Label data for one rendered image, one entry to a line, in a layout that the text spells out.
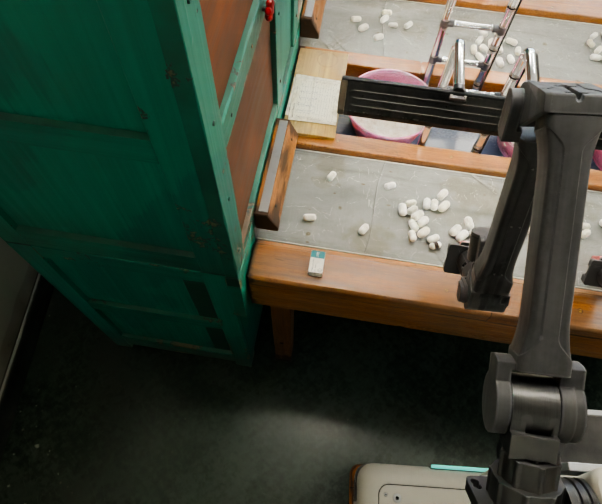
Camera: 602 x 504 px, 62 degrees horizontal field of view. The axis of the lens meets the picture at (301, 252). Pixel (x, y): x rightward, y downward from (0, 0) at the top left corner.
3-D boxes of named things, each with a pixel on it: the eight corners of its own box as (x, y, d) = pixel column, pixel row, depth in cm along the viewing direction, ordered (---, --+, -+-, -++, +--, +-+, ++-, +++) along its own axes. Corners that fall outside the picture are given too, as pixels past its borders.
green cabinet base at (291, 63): (259, 369, 188) (238, 279, 112) (117, 345, 191) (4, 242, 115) (313, 97, 248) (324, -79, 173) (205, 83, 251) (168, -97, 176)
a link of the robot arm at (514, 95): (514, 100, 63) (607, 104, 61) (508, 79, 67) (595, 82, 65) (453, 314, 93) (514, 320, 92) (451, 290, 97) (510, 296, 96)
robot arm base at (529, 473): (484, 532, 59) (588, 539, 58) (493, 469, 57) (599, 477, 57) (462, 485, 67) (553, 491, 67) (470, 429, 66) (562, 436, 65)
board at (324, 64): (334, 141, 140) (334, 138, 139) (281, 133, 141) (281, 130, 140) (348, 56, 154) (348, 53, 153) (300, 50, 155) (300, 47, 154)
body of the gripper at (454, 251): (448, 241, 107) (454, 254, 101) (496, 248, 107) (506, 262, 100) (441, 268, 110) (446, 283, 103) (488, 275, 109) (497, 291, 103)
